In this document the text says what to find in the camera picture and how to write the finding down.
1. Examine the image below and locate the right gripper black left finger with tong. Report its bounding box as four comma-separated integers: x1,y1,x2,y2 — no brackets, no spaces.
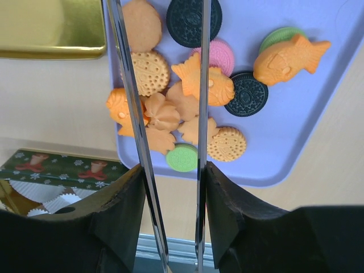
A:
1,1,168,272

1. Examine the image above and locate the right gripper black right finger with tong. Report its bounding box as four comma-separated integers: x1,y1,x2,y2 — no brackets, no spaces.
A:
195,1,363,272

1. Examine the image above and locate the green sandwich cookie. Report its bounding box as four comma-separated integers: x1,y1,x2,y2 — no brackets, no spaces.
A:
166,143,198,172
259,27,307,54

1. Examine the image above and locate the round dotted biscuit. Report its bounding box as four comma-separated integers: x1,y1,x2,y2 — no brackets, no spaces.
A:
207,127,247,162
131,51,170,97

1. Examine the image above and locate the orange fish cookie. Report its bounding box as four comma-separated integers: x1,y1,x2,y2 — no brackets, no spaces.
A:
253,34,332,86
171,52,235,106
106,88,134,137

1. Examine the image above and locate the black sandwich cookie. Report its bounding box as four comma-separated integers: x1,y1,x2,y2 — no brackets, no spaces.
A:
224,72,268,117
166,0,222,48

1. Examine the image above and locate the white paper cupcake liner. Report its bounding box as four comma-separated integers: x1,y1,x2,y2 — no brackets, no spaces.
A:
0,202,8,211
43,193,81,214
72,188,96,199
9,180,65,203
27,208,49,217

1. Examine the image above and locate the green christmas cookie tin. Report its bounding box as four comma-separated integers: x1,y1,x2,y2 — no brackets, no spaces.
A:
1,149,128,216

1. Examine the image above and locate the tan maple leaf cookie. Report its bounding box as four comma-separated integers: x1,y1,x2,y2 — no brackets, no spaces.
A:
177,116,220,145

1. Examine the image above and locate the orange swirl meringue cookie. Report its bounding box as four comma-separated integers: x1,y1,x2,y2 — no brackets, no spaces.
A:
144,93,181,132

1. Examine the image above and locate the pink sandwich cookie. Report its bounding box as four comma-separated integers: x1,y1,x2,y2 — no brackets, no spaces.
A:
189,38,235,77

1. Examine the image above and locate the green sandwich cookie under fish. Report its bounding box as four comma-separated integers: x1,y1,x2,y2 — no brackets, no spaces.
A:
259,27,307,54

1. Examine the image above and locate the gold tin lid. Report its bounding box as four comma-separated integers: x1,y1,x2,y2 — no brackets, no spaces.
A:
1,1,107,60

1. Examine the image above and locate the plain round tan cookie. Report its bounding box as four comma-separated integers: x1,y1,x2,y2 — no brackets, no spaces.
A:
122,1,163,53

